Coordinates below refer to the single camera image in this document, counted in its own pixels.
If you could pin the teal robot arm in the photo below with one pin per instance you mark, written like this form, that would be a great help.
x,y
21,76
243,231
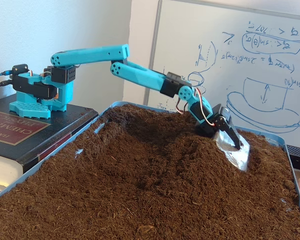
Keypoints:
x,y
140,76

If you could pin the blue plastic tray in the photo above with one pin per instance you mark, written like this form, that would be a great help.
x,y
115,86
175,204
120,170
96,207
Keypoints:
x,y
291,162

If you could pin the blue tray of soil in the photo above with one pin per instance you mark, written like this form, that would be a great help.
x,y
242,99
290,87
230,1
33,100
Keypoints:
x,y
152,187

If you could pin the black chemistry handbook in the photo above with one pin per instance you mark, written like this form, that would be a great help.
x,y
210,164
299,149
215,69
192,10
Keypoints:
x,y
12,147

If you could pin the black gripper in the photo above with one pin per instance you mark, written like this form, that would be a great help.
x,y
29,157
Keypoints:
x,y
221,120

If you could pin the whiteboard with blue drawings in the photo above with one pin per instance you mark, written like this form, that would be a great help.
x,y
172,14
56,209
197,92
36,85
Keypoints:
x,y
252,75

